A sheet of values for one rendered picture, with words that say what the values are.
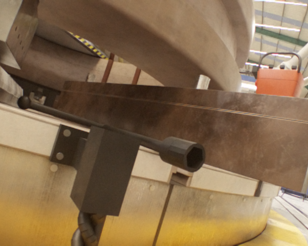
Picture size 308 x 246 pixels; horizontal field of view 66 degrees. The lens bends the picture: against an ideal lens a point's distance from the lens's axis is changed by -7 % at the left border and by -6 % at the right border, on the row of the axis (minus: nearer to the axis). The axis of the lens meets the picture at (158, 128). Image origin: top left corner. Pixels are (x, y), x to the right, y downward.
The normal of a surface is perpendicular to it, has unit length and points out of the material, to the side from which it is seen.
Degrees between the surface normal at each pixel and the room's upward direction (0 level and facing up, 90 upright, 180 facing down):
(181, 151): 80
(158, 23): 90
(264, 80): 97
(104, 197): 90
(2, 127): 90
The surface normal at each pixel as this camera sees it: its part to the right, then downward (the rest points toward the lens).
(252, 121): -0.63, -0.25
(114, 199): 0.52, 0.09
